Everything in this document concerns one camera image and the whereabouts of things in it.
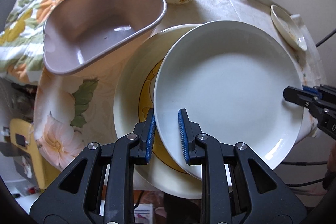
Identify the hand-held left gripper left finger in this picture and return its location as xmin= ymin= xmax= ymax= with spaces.
xmin=30 ymin=109 xmax=158 ymax=224

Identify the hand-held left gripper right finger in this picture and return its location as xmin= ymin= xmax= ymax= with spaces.
xmin=178 ymin=108 xmax=307 ymax=224

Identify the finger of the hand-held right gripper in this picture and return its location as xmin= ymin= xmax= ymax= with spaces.
xmin=283 ymin=86 xmax=315 ymax=109
xmin=302 ymin=85 xmax=336 ymax=98

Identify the white plate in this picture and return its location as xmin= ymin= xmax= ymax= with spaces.
xmin=154 ymin=20 xmax=305 ymax=180

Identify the peach floral tablecloth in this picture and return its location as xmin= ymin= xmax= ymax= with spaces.
xmin=33 ymin=0 xmax=292 ymax=180

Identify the small cream saucer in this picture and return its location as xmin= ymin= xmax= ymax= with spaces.
xmin=270 ymin=4 xmax=307 ymax=51

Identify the yellow stool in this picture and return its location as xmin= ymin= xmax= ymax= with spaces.
xmin=9 ymin=119 xmax=53 ymax=189

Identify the grey flat board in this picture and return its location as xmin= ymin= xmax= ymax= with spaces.
xmin=0 ymin=141 xmax=30 ymax=180

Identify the cream plate with yellow ring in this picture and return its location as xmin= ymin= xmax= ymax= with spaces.
xmin=113 ymin=24 xmax=204 ymax=199

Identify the black cable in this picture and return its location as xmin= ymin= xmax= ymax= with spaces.
xmin=285 ymin=179 xmax=327 ymax=186
xmin=315 ymin=29 xmax=336 ymax=47

